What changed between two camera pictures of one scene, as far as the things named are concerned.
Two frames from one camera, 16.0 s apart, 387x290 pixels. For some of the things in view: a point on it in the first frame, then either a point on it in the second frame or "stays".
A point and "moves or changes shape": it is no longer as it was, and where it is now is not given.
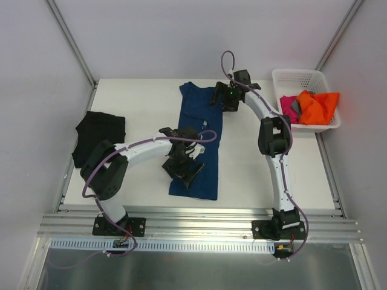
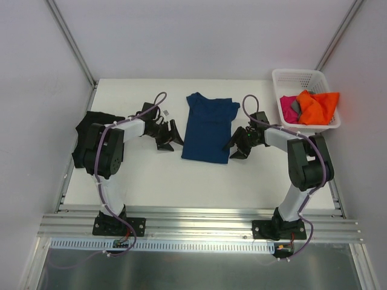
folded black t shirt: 94,127 stays
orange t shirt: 316,109 stays
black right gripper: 221,96 → 243,141
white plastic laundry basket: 291,81 stays
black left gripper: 182,168 → 164,135
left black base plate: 102,226 stays
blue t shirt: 196,109 moves or changes shape
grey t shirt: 296,107 stays
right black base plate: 265,229 stays
